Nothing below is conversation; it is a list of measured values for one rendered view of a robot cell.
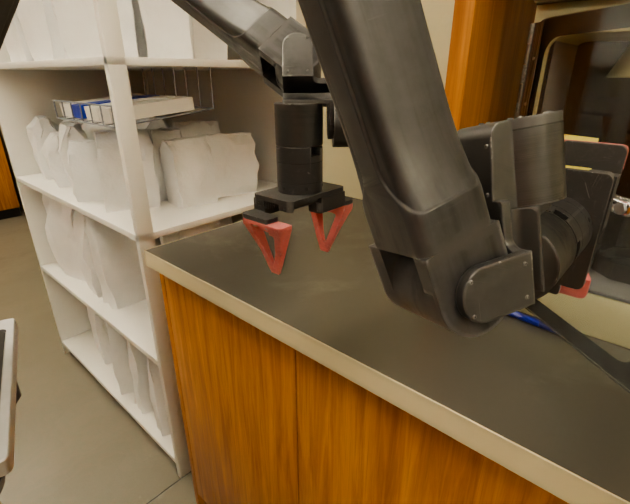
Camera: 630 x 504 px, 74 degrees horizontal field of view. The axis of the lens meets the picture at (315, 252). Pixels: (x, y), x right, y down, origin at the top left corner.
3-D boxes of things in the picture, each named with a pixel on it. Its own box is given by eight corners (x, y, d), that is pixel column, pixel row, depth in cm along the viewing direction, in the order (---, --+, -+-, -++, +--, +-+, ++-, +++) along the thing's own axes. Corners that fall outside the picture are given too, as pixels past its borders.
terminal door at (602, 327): (493, 278, 73) (541, 19, 58) (647, 402, 46) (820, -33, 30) (489, 279, 73) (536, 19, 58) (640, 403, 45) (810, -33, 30)
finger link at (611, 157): (641, 136, 38) (625, 148, 32) (619, 211, 41) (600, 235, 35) (559, 130, 43) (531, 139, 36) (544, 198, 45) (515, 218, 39)
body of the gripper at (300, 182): (345, 199, 55) (346, 142, 52) (290, 218, 48) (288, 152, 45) (308, 191, 59) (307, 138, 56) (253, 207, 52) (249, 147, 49)
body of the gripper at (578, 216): (618, 171, 34) (601, 187, 29) (586, 284, 38) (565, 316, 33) (533, 161, 38) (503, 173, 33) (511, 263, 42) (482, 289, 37)
